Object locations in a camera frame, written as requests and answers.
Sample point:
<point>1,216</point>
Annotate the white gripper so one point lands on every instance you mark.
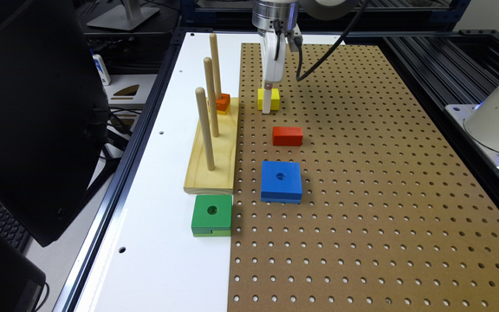
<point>273,51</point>

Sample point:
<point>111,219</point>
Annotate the yellow block with hole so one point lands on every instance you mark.
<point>275,99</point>

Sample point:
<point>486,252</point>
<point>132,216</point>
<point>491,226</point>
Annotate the red rectangular block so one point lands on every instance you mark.
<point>287,136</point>

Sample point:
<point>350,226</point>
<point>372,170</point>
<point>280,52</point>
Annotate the orange small block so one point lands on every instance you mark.
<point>223,104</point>

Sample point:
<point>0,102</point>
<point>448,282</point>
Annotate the blue square block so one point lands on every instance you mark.
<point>281,182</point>

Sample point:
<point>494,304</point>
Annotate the green square block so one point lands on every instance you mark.
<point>212,216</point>

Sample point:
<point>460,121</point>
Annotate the front wooden peg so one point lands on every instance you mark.
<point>205,127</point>

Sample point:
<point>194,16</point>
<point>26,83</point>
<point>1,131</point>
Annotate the wooden peg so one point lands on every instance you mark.
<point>205,127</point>
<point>215,66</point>
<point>208,70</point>

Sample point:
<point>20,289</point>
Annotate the middle wooden peg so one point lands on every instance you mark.
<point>208,70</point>

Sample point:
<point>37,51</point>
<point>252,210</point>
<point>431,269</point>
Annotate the rear wooden peg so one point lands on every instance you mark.
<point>215,66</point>

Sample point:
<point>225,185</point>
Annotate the wooden peg base board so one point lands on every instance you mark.
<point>199,179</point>

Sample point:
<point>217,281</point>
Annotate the silver monitor stand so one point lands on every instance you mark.
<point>127,16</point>

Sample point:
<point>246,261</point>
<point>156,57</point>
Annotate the white blue small device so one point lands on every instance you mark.
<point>102,69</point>

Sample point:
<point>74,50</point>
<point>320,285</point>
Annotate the brown perforated pegboard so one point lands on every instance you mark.
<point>390,218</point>

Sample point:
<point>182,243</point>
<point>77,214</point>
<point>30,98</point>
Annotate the black computer monitor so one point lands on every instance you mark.
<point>53,115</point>

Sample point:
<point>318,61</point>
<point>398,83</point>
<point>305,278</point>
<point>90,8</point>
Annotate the black keyboard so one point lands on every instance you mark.
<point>12,231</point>

